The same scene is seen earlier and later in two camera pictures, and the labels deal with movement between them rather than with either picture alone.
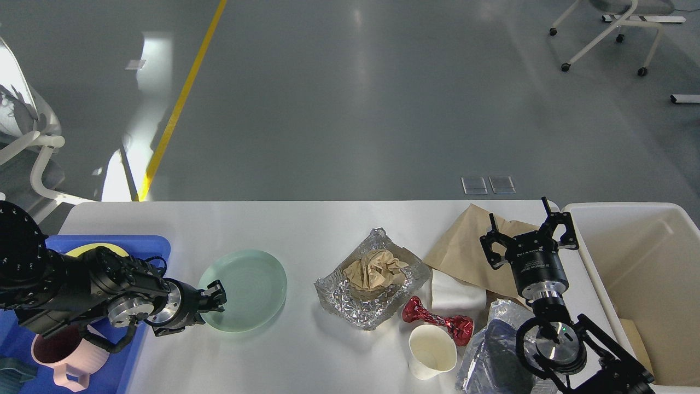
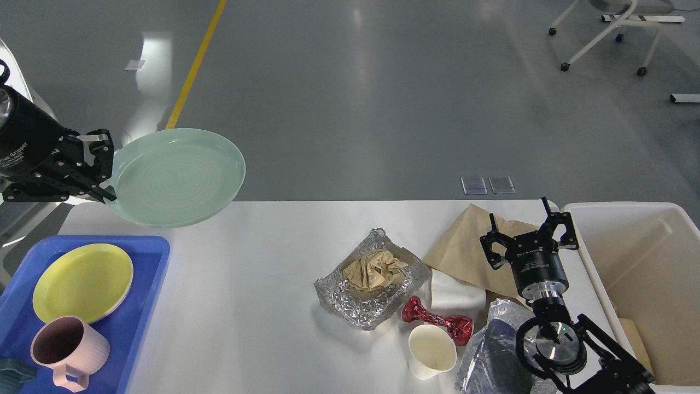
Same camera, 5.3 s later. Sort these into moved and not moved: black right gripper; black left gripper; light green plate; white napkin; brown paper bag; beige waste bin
Moved: black left gripper; light green plate
Not moved: beige waste bin; brown paper bag; black right gripper; white napkin
